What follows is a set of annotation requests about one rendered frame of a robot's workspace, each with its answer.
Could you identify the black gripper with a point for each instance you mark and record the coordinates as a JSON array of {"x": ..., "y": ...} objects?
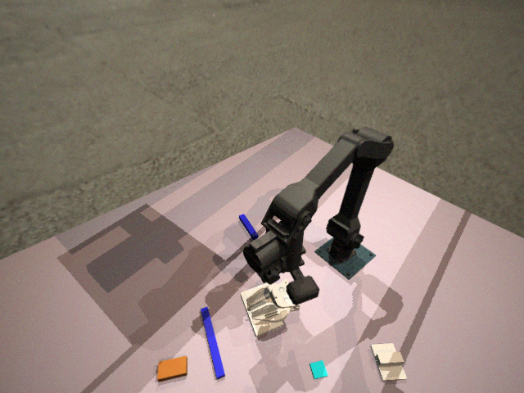
[{"x": 302, "y": 288}]

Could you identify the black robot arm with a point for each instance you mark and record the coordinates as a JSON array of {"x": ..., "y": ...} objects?
[{"x": 296, "y": 204}]

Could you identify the orange flat plate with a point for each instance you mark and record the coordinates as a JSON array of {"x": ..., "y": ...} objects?
[{"x": 172, "y": 368}]

